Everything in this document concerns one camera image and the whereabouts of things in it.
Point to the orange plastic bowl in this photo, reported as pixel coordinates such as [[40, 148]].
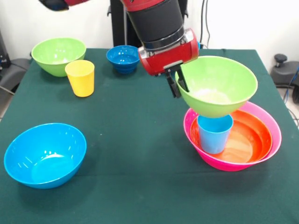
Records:
[[257, 142]]

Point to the small dark blue bowl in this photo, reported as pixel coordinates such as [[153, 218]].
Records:
[[122, 58]]

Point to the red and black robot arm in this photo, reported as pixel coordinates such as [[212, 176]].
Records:
[[156, 21]]

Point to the yellow plastic cup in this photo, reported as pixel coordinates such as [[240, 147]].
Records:
[[80, 79]]

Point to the grey chair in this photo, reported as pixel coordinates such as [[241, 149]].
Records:
[[11, 74]]

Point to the large pink plastic bowl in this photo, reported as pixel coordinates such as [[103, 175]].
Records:
[[224, 166]]

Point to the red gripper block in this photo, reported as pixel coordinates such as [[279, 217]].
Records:
[[170, 58]]

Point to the black device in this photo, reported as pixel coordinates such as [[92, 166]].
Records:
[[2, 56]]

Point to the green plastic bowl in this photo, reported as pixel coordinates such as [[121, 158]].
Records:
[[222, 79], [58, 52]]

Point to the light blue plastic cup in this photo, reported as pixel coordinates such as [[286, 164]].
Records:
[[213, 137]]

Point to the black equipment with knob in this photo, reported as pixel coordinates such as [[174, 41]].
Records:
[[285, 72]]

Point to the dark green tablecloth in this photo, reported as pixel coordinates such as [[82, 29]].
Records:
[[140, 151]]

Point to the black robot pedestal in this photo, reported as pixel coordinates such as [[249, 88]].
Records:
[[119, 25]]

